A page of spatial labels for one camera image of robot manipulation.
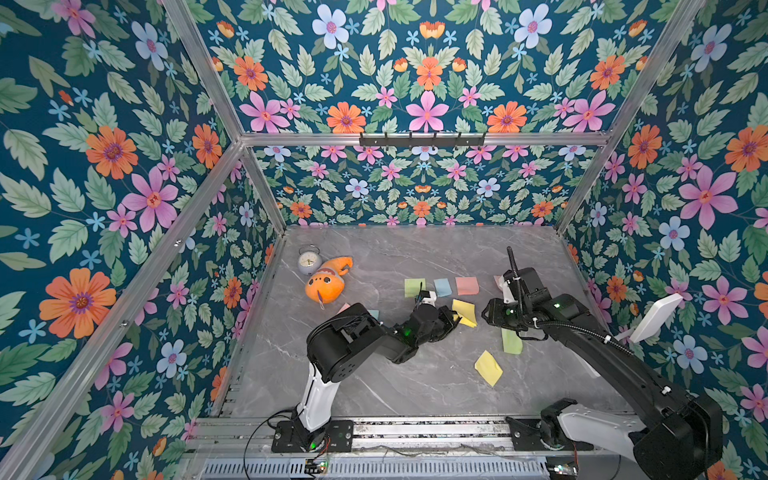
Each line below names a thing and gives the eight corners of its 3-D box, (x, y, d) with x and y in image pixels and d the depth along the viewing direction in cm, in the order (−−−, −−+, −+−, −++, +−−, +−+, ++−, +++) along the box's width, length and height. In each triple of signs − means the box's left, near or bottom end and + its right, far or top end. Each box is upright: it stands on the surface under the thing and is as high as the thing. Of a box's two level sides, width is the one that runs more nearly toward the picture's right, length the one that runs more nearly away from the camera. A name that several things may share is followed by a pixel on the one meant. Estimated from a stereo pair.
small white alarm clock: (301, 276, 107) (297, 269, 104) (302, 251, 115) (299, 244, 111) (321, 273, 108) (318, 266, 105) (321, 249, 115) (319, 241, 112)
